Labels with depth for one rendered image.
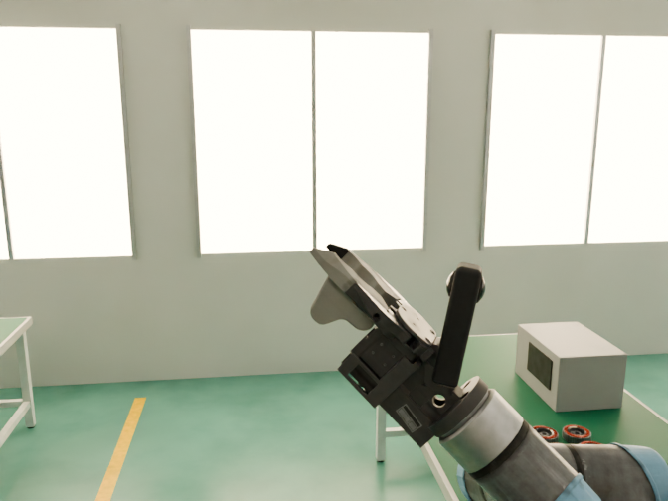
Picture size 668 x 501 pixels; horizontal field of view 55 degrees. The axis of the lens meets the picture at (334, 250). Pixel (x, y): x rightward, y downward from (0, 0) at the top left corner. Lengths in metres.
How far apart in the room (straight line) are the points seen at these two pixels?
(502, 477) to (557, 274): 4.93
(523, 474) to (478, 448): 0.04
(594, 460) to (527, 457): 0.16
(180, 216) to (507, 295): 2.67
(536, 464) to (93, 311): 4.66
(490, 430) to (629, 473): 0.21
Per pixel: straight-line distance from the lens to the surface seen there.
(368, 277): 0.66
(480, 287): 0.61
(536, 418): 3.01
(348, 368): 0.62
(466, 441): 0.62
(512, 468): 0.63
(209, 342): 5.10
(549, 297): 5.55
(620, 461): 0.79
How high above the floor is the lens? 2.08
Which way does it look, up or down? 13 degrees down
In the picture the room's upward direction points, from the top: straight up
